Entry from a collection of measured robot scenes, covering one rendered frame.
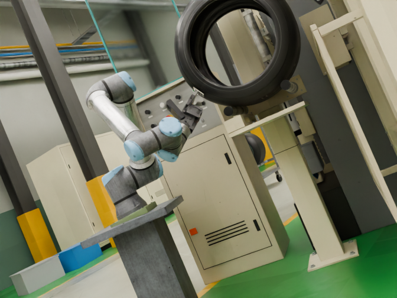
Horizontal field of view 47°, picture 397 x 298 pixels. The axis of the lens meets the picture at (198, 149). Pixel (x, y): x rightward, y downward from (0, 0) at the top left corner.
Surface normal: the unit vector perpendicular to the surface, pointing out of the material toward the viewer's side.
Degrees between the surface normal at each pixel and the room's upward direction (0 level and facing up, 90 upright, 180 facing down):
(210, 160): 90
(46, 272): 90
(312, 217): 90
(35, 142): 90
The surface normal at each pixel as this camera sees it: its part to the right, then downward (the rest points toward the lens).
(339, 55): -0.28, 0.09
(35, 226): 0.72, -0.33
